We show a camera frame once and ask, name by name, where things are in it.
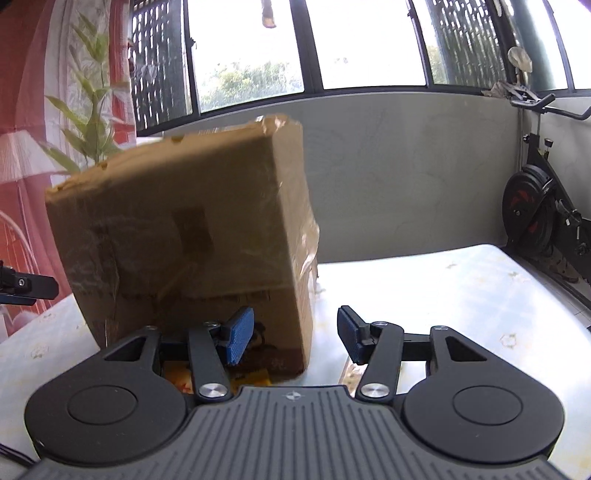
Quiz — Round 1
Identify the tall green plant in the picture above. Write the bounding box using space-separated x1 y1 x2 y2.
38 1 129 174

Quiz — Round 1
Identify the brown cardboard box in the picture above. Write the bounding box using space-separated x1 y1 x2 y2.
45 115 320 377

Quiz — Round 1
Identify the black exercise bike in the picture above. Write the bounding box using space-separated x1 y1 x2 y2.
482 45 591 296

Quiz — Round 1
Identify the orange biscuit package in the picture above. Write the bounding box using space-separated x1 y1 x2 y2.
162 361 193 394

